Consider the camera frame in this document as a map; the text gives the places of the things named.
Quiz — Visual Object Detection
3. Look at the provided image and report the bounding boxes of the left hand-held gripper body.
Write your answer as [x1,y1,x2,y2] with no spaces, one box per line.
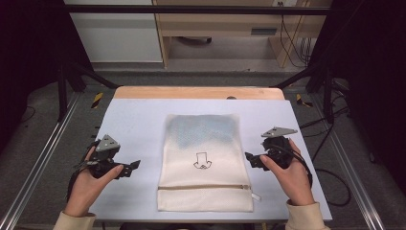
[83,133,128,180]

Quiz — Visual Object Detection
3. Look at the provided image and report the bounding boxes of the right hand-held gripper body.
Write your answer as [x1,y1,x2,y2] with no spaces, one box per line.
[259,126,299,171]

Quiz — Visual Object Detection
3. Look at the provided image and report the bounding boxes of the cream mesh laundry bag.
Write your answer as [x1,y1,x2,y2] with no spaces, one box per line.
[156,113,262,214]

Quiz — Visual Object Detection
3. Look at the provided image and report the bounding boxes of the person's right hand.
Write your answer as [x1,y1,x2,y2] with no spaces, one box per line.
[259,138,316,207]

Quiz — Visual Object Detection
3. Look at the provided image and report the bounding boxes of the person's left hand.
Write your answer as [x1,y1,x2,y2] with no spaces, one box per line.
[62,146,124,219]

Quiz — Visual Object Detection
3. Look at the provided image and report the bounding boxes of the white table mat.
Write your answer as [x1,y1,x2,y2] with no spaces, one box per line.
[85,98,333,223]

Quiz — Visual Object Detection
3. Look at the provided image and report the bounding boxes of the yellow clamp right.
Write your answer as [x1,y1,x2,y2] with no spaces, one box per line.
[295,93,314,108]

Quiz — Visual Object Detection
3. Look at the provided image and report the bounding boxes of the yellow clamp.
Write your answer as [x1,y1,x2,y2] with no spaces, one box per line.
[91,91,104,109]
[295,93,314,108]

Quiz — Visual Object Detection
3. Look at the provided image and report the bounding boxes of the yellow clamp left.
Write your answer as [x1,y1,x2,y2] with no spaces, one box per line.
[91,91,104,109]

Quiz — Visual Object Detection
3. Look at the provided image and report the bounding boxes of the black metal stand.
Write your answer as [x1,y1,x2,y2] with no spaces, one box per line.
[56,59,120,123]
[273,61,337,125]

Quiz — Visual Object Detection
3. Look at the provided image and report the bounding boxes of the wooden table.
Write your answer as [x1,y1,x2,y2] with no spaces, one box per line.
[113,85,286,101]

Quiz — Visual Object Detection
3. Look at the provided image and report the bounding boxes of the white cabinet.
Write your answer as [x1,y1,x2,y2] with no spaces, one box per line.
[63,0,164,64]

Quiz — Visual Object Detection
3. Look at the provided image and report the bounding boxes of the black curtain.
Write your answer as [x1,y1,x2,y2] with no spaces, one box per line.
[0,0,96,151]
[308,0,406,196]

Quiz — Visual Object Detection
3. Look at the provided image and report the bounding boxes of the dark object under desk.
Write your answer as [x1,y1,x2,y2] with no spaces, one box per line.
[176,35,213,46]

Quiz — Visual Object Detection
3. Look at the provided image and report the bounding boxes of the light wooden desk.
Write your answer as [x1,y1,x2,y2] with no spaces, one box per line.
[151,0,333,69]

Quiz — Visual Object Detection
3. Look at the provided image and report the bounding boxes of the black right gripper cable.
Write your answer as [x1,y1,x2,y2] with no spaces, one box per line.
[267,143,314,190]

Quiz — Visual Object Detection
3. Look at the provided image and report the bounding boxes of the aluminium floor rail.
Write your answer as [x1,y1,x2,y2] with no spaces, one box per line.
[309,93,387,230]
[0,91,81,230]

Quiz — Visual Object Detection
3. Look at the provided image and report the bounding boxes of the black floor cable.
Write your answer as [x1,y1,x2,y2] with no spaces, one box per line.
[299,105,352,208]

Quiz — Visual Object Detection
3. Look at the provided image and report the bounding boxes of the black hanging cables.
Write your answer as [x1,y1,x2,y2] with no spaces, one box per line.
[277,1,313,69]

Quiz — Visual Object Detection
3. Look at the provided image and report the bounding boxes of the black horizontal frame bar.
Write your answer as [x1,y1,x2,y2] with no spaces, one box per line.
[62,4,333,16]

